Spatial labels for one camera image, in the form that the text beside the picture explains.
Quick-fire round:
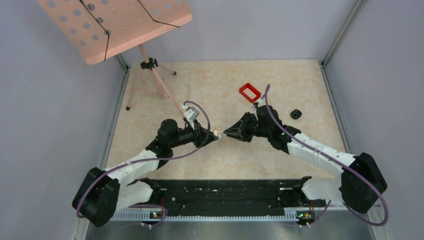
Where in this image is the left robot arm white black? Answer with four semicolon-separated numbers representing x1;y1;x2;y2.
71;119;219;227

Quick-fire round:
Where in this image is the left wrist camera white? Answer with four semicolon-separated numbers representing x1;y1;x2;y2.
182;104;200;123

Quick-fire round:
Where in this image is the pink music stand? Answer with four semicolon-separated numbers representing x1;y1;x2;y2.
35;0;194;120

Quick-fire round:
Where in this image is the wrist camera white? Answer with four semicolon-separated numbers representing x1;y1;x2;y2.
182;104;200;123
253;98;263;109

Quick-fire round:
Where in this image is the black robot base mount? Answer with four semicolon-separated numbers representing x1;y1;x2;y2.
139;177;326;218

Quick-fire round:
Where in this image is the red plastic tray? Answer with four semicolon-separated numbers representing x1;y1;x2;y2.
238;82;262;104

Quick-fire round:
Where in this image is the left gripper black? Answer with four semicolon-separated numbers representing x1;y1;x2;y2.
169;119;218;149

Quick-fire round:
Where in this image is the black earbud charging case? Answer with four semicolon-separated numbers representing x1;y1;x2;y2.
290;109;303;120

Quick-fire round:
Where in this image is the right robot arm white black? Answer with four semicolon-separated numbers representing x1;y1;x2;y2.
223;106;388;214

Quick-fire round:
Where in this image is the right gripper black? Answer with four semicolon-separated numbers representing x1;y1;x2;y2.
224;111;272;143

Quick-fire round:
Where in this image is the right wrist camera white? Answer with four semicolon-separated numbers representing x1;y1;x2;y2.
253;98;263;109

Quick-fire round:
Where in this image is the cream earbud charging case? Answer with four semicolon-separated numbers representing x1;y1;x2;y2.
213;127;223;139

